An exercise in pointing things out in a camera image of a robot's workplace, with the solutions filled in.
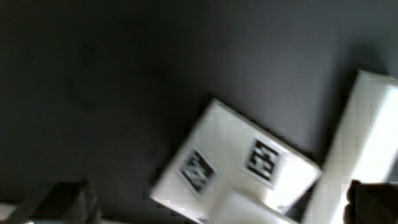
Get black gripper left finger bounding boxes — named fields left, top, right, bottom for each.
left=5, top=179, right=101, bottom=224

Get white foam wall frame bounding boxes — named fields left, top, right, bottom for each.
left=302, top=70, right=398, bottom=224

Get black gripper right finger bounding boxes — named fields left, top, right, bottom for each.
left=343, top=180, right=398, bottom=224

